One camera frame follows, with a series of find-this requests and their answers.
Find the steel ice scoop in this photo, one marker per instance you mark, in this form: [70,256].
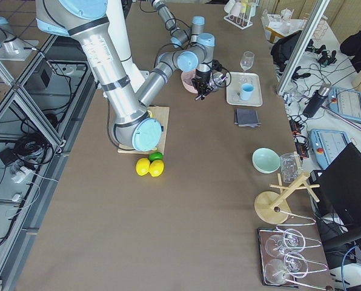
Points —
[214,88]

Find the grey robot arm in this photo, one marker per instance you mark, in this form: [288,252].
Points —
[195,48]
[99,27]

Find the clear ice cubes pile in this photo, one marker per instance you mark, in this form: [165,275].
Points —
[219,79]

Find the blue cup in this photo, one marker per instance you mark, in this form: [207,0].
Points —
[246,90]

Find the pink bowl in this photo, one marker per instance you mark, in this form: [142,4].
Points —
[186,78]

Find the clear wine glass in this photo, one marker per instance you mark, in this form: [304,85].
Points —
[247,61]

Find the cream serving tray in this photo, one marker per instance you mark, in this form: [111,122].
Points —
[234,82]

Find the bamboo cutting board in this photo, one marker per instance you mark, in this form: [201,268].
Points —
[160,113]

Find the grey folded cloth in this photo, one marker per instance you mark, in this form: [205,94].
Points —
[246,118]

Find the green lime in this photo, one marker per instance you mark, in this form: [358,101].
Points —
[155,156]

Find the yellow lemon lower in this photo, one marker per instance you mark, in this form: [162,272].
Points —
[156,168]

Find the yellow lemon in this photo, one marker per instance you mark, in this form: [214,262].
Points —
[142,166]
[156,168]

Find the green bowl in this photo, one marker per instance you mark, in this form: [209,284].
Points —
[265,160]

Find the yellow lemon upper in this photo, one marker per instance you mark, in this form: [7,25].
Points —
[142,166]

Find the black thermos bottle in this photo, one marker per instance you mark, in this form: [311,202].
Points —
[317,100]

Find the blue teach pendant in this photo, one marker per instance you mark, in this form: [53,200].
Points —
[345,102]

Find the white wire cup rack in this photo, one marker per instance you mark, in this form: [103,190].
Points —
[239,13]

